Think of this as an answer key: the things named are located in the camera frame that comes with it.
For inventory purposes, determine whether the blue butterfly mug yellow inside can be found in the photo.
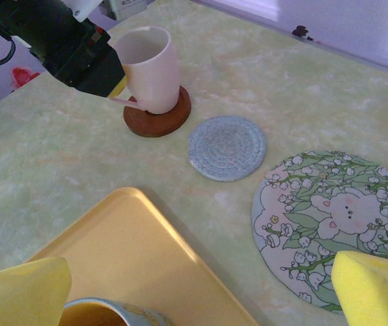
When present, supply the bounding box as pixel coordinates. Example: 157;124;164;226
58;297;178;326

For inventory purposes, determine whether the pale pink tall cup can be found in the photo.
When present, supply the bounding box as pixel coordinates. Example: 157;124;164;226
107;26;181;115

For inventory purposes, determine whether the grey-blue woven coaster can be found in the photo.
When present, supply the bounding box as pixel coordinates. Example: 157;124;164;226
187;115;268;183

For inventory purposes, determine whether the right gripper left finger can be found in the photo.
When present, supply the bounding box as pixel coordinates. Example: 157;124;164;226
0;256;73;326

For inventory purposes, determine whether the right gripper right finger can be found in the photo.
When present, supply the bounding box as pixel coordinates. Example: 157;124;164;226
331;250;388;326

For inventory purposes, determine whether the brown wooden coaster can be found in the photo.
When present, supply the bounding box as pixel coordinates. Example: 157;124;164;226
123;85;192;139

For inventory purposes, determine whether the yellow serving tray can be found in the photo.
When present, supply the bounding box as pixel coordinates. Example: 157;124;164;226
26;187;259;326

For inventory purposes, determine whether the large bunny flower coaster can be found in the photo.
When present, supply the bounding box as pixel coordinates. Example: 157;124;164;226
251;151;388;315

